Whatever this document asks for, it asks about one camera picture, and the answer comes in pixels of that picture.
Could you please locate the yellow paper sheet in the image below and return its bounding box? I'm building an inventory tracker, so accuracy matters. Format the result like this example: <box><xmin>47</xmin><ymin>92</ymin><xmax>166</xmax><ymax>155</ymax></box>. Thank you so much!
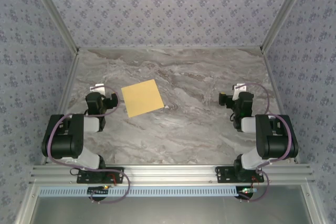
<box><xmin>121</xmin><ymin>78</ymin><xmax>165</xmax><ymax>118</ymax></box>

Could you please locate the small circuit board with LED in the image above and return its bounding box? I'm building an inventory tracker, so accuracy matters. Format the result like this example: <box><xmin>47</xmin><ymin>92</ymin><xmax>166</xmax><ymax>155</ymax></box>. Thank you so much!
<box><xmin>237</xmin><ymin>186</ymin><xmax>259</xmax><ymax>201</ymax></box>
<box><xmin>87</xmin><ymin>185</ymin><xmax>110</xmax><ymax>196</ymax></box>

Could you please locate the aluminium base beam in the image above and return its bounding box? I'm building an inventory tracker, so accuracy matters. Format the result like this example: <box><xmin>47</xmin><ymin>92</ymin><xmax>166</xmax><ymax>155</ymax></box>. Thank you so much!
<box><xmin>28</xmin><ymin>163</ymin><xmax>316</xmax><ymax>186</ymax></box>

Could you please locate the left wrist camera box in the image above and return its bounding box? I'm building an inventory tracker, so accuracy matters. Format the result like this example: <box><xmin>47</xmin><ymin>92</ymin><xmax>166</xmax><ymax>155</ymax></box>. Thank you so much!
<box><xmin>89</xmin><ymin>83</ymin><xmax>106</xmax><ymax>95</ymax></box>

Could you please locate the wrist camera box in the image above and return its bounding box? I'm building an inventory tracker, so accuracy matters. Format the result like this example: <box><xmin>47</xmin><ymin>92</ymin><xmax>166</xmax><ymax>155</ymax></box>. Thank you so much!
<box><xmin>89</xmin><ymin>83</ymin><xmax>106</xmax><ymax>95</ymax></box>
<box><xmin>232</xmin><ymin>82</ymin><xmax>249</xmax><ymax>96</ymax></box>

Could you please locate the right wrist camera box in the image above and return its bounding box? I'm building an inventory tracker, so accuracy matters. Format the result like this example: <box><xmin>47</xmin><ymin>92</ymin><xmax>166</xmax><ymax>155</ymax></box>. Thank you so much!
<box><xmin>232</xmin><ymin>82</ymin><xmax>249</xmax><ymax>96</ymax></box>

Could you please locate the aluminium side rail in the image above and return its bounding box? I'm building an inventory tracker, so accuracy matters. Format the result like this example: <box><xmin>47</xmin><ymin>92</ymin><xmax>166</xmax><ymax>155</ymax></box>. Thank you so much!
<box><xmin>40</xmin><ymin>50</ymin><xmax>81</xmax><ymax>166</ymax></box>
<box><xmin>261</xmin><ymin>48</ymin><xmax>301</xmax><ymax>164</ymax></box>

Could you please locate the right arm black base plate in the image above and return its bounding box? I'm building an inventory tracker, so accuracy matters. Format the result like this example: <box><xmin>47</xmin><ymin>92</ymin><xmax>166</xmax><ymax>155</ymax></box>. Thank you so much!
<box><xmin>215</xmin><ymin>165</ymin><xmax>265</xmax><ymax>184</ymax></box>

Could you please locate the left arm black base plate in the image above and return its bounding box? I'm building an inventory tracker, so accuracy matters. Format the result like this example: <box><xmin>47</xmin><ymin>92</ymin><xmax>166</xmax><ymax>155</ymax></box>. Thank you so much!
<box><xmin>76</xmin><ymin>166</ymin><xmax>125</xmax><ymax>185</ymax></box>

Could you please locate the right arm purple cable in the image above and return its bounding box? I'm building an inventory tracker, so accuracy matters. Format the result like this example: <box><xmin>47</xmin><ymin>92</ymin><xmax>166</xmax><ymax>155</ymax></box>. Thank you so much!
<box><xmin>233</xmin><ymin>82</ymin><xmax>300</xmax><ymax>203</ymax></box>

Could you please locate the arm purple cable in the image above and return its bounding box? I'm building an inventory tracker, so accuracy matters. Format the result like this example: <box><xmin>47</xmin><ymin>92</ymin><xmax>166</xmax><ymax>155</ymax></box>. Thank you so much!
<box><xmin>43</xmin><ymin>86</ymin><xmax>131</xmax><ymax>205</ymax></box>
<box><xmin>233</xmin><ymin>82</ymin><xmax>300</xmax><ymax>203</ymax></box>

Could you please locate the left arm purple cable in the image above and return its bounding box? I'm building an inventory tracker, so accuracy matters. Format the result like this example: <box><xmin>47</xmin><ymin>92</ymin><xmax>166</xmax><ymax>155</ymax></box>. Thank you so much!
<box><xmin>43</xmin><ymin>86</ymin><xmax>131</xmax><ymax>205</ymax></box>

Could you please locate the aluminium corner post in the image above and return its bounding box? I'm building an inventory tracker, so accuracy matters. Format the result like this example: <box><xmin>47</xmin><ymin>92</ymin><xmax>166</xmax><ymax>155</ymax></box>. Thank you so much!
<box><xmin>26</xmin><ymin>0</ymin><xmax>80</xmax><ymax>55</ymax></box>
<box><xmin>259</xmin><ymin>0</ymin><xmax>314</xmax><ymax>52</ymax></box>

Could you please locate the light blue slotted cable duct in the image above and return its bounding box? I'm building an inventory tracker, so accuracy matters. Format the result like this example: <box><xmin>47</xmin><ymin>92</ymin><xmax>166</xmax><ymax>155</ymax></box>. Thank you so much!
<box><xmin>38</xmin><ymin>185</ymin><xmax>241</xmax><ymax>198</ymax></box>

